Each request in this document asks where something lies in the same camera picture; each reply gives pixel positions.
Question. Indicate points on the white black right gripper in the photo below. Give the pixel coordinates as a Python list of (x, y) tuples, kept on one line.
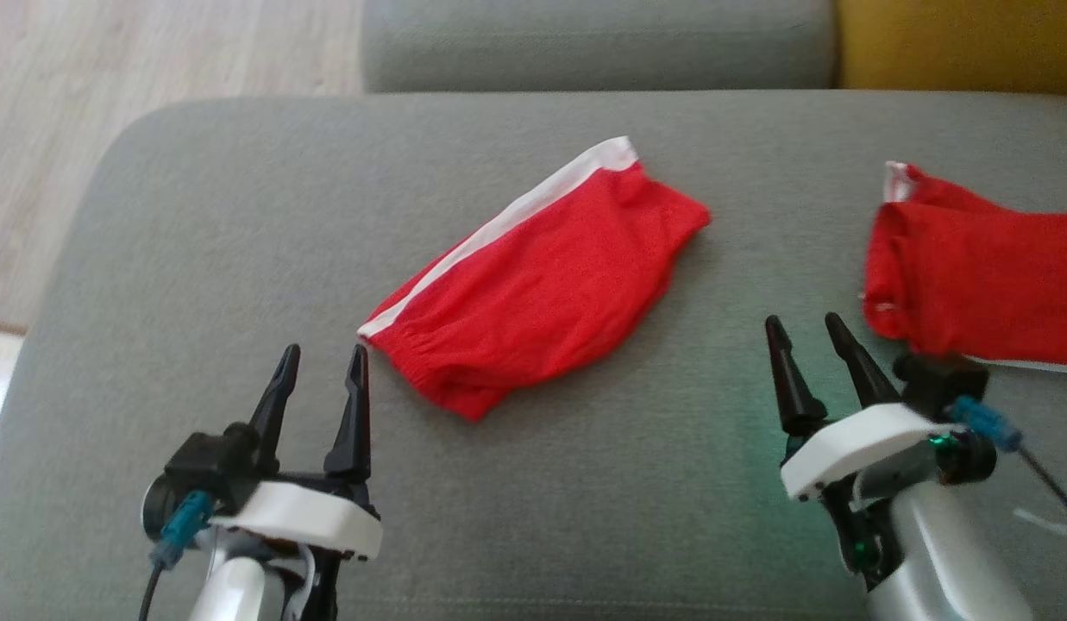
[(861, 444)]

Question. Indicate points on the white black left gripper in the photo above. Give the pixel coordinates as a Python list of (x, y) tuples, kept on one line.
[(309, 517)]

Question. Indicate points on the red basketball jersey white sleeves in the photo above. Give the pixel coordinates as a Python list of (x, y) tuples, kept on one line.
[(982, 276)]

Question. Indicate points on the red shorts with white stripe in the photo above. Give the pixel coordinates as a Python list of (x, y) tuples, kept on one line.
[(542, 293)]

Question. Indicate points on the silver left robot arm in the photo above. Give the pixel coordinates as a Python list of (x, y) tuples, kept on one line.
[(240, 595)]

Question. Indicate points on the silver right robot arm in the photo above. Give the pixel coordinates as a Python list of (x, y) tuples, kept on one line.
[(947, 561)]

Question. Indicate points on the large grey sofa seat cushion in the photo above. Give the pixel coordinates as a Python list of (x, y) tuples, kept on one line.
[(498, 517)]

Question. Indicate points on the large yellow sofa back cushion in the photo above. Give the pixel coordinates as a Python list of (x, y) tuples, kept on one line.
[(964, 43)]

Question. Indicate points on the grey sofa back cushion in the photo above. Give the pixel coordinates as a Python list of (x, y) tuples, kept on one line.
[(602, 43)]

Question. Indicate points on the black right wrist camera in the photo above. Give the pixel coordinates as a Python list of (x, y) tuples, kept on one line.
[(938, 384)]

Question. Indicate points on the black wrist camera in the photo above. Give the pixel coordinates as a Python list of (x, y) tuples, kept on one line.
[(938, 384), (205, 466)]

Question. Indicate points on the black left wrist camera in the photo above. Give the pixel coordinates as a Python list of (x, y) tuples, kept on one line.
[(205, 466)]

